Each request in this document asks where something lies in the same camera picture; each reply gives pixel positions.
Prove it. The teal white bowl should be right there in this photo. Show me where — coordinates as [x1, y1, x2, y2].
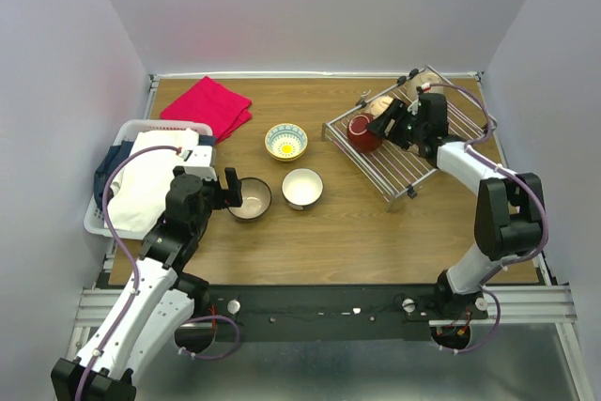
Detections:
[282, 168, 324, 210]

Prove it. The plain beige bowl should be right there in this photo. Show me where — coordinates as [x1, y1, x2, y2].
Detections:
[405, 71, 444, 100]

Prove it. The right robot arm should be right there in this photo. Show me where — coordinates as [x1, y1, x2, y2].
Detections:
[366, 93, 548, 318]

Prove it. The beige bowl with drawing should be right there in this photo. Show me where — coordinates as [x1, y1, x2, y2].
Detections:
[365, 96, 394, 118]

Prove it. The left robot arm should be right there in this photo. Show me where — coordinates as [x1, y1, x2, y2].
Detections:
[51, 167, 242, 400]

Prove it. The red bowl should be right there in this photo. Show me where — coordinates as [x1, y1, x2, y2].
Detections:
[347, 113, 383, 153]

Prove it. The cream striped bowl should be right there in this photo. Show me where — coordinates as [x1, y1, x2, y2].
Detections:
[264, 123, 308, 151]

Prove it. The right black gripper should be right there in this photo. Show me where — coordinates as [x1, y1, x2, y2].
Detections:
[366, 98, 426, 150]

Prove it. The wire dish rack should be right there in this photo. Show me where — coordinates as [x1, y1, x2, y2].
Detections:
[321, 65, 485, 209]

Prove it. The white laundry basket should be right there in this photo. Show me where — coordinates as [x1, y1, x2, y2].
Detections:
[84, 118, 215, 239]

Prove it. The navy blue garment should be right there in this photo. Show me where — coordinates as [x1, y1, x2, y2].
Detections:
[93, 140, 133, 211]

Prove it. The red folded cloth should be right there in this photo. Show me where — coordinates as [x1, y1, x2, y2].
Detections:
[160, 77, 252, 143]

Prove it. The aluminium frame rail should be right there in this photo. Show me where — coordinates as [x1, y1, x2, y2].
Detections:
[74, 285, 578, 328]

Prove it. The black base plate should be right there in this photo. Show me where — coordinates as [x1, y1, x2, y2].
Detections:
[176, 284, 487, 345]

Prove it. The white cloth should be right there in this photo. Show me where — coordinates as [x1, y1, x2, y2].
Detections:
[108, 129, 199, 236]

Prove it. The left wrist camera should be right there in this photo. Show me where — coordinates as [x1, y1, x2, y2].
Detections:
[173, 146, 218, 181]

